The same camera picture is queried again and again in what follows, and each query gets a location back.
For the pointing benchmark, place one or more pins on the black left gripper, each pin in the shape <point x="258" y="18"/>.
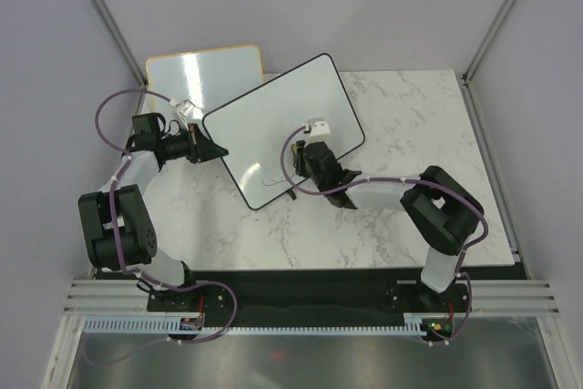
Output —
<point x="197" y="143"/>

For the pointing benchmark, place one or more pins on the aluminium frame right post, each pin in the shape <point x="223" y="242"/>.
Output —
<point x="494" y="29"/>

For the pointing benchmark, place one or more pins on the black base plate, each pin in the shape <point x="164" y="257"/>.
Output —
<point x="351" y="297"/>

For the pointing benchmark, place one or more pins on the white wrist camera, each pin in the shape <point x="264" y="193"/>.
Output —
<point x="185" y="110"/>
<point x="317" y="129"/>

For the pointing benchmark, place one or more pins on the black-framed whiteboard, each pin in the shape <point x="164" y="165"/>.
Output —
<point x="254" y="126"/>

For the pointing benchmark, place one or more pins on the aluminium frame post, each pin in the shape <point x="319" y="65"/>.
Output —
<point x="119" y="41"/>
<point x="494" y="29"/>

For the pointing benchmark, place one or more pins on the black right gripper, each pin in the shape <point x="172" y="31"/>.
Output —
<point x="299" y="159"/>

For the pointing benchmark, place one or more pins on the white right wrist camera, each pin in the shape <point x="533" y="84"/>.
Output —
<point x="317" y="129"/>

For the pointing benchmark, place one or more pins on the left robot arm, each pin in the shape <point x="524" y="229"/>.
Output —
<point x="118" y="231"/>

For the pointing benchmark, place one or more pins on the aluminium frame left post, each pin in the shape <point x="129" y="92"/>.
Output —
<point x="119" y="41"/>

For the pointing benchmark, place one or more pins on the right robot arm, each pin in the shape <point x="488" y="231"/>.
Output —
<point x="448" y="218"/>

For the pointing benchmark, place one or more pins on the aluminium rail front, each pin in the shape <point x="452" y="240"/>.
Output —
<point x="490" y="298"/>

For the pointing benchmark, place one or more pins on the yellow-framed whiteboard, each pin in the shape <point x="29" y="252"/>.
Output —
<point x="208" y="78"/>

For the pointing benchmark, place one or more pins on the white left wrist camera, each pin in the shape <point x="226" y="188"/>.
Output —
<point x="185" y="110"/>

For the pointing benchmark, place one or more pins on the white slotted cable duct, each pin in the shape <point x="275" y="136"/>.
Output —
<point x="174" y="325"/>

